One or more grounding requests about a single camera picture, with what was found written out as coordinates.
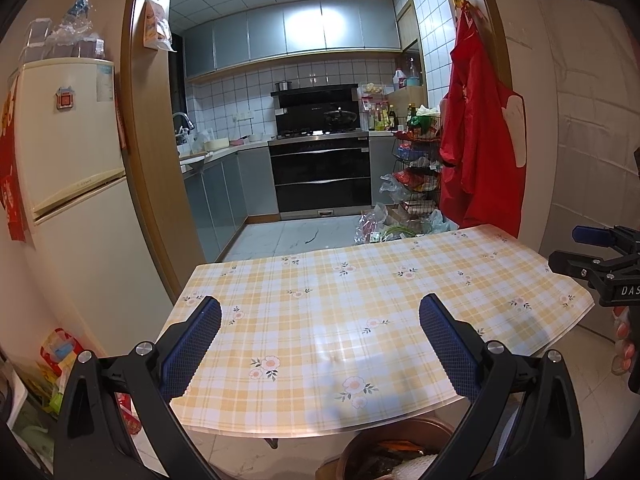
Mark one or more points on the grey upper kitchen cabinets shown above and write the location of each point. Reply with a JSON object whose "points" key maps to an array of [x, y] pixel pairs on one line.
{"points": [[300, 30]]}

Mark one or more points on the black range hood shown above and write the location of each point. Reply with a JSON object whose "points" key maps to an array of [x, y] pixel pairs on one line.
{"points": [[315, 102]]}

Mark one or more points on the brown round bin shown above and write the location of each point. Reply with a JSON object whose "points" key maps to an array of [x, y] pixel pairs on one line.
{"points": [[350, 460]]}

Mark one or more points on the orange snack packet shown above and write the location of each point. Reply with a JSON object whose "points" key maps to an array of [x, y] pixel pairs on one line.
{"points": [[400, 444]]}

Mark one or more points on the row of condiment bottles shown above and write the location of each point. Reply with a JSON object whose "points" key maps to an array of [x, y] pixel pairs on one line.
{"points": [[380, 116]]}

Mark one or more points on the cream refrigerator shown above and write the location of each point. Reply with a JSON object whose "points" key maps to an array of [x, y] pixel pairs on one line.
{"points": [[75, 125]]}

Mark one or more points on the red plastic bag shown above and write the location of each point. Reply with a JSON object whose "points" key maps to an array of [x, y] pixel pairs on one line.
{"points": [[129, 415]]}

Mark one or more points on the plastic bags heap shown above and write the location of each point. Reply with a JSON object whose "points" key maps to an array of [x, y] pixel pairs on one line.
{"points": [[390, 225]]}

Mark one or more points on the grey kitchen cabinets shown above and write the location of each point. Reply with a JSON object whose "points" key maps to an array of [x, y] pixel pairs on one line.
{"points": [[225, 200], [300, 30]]}

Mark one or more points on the colourful printed bag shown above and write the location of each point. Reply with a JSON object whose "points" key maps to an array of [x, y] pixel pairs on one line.
{"points": [[62, 355]]}

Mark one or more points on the black built-in oven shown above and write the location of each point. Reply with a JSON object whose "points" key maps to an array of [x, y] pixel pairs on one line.
{"points": [[320, 180]]}

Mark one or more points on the cream bowl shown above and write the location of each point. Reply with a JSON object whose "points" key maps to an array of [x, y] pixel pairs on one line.
{"points": [[217, 144]]}

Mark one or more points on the black wok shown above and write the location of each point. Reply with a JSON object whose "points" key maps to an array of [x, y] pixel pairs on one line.
{"points": [[341, 116]]}

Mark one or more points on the red house fridge magnet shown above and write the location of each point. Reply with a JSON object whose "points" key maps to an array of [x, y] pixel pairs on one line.
{"points": [[65, 97]]}

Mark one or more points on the grey lower kitchen cabinets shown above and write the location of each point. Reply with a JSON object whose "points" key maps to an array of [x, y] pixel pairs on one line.
{"points": [[225, 200]]}

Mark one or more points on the red paper banner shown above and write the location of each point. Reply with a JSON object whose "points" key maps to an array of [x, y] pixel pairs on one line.
{"points": [[10, 185]]}

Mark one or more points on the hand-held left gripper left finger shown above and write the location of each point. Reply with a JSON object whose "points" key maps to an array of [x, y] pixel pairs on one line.
{"points": [[192, 345]]}

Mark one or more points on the wooden door frame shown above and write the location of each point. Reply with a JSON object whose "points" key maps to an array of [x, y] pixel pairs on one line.
{"points": [[150, 160]]}

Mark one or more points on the chrome kitchen faucet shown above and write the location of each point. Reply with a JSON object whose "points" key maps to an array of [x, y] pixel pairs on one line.
{"points": [[182, 122]]}

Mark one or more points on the small steel pot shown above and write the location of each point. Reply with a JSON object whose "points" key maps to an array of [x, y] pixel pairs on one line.
{"points": [[283, 86]]}

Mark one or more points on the metal table leg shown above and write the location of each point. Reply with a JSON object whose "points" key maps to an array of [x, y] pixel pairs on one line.
{"points": [[271, 443]]}

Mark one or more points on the clear storage box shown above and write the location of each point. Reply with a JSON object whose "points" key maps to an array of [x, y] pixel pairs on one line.
{"points": [[36, 42]]}

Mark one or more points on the red hanging apron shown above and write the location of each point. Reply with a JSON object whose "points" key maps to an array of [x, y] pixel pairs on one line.
{"points": [[480, 135]]}

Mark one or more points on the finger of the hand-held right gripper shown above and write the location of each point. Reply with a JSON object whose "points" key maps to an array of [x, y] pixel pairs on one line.
{"points": [[590, 235], [567, 262]]}

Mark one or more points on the hanging paper bag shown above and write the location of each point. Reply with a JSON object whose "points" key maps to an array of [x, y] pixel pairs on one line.
{"points": [[157, 25]]}

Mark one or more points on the white fridge sticker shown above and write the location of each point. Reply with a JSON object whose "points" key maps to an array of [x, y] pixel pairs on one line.
{"points": [[106, 84]]}

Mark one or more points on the plastic jug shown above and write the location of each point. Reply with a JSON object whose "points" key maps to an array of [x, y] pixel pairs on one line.
{"points": [[405, 74]]}

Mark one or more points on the person's right hand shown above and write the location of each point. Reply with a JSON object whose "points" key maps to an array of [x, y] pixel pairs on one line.
{"points": [[622, 340]]}

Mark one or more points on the table with plaid tablecloth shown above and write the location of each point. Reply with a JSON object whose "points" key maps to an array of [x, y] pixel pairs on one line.
{"points": [[320, 310]]}

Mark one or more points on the clear plastic bags pile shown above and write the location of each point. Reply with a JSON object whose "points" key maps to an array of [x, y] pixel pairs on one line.
{"points": [[77, 32]]}

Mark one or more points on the cardboard box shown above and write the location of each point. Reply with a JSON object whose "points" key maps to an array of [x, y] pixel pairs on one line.
{"points": [[406, 97]]}

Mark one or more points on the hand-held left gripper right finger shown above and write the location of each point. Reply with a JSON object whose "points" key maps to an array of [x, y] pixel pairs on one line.
{"points": [[447, 345]]}

